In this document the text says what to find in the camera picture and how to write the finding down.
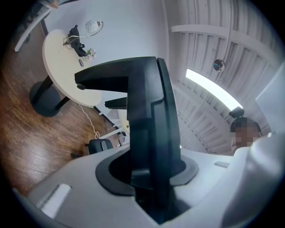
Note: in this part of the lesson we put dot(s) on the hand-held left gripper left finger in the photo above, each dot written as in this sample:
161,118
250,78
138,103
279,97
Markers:
140,89

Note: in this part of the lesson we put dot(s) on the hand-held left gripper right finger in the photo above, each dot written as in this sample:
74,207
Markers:
167,133

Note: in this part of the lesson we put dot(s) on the pink flower plant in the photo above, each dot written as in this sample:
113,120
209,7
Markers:
91,54

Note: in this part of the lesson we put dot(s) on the long ceiling light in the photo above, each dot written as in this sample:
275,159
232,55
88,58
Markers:
211,86

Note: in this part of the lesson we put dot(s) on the black office chair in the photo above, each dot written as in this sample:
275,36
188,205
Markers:
98,145

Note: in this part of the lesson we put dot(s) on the person's head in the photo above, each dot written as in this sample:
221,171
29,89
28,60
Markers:
245,133

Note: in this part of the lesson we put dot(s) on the glass globe desk lamp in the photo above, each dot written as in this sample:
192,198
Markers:
91,27

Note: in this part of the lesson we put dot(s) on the round ceiling fixture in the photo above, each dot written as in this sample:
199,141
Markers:
219,65

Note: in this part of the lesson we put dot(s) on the round white table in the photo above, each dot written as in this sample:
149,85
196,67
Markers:
60,66

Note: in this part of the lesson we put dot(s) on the black bag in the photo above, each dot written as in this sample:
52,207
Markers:
74,32

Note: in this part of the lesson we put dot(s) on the white panel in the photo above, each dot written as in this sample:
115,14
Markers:
274,100

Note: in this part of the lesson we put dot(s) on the white shelf unit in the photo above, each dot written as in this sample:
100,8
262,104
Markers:
29,33

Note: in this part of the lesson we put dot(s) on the white desk frame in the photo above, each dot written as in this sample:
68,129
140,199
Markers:
111,133

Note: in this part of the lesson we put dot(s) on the black head camera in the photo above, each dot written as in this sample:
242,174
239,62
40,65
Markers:
237,112

